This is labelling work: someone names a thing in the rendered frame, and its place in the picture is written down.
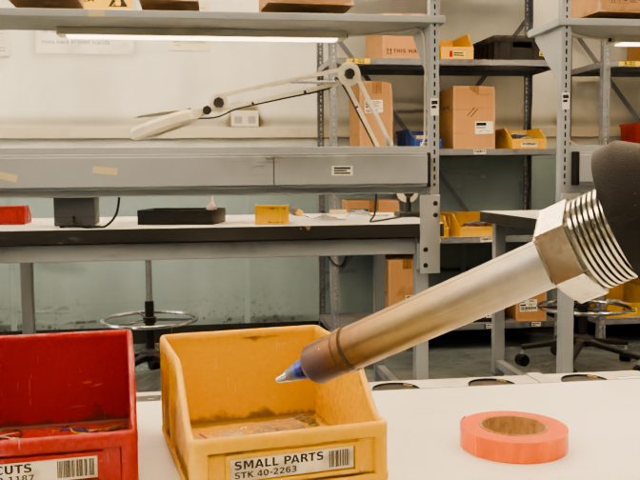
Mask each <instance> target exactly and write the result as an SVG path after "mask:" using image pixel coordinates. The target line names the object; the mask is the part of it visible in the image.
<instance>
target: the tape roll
mask: <svg viewBox="0 0 640 480"><path fill-rule="evenodd" d="M460 446H461V447H462V449H463V450H465V451H466V452H468V453H470V454H472V455H474V456H477V457H480V458H483V459H487V460H491V461H495V462H501V463H509V464H541V463H548V462H552V461H556V460H559V459H561V458H563V457H564V456H566V455H567V454H568V452H569V428H568V427H567V426H566V425H565V424H564V423H562V422H560V421H558V420H556V419H554V418H551V417H548V416H545V415H541V414H536V413H530V412H522V411H509V410H498V411H485V412H479V413H475V414H472V415H469V416H467V417H466V415H465V416H464V417H463V418H462V419H461V420H460Z"/></svg>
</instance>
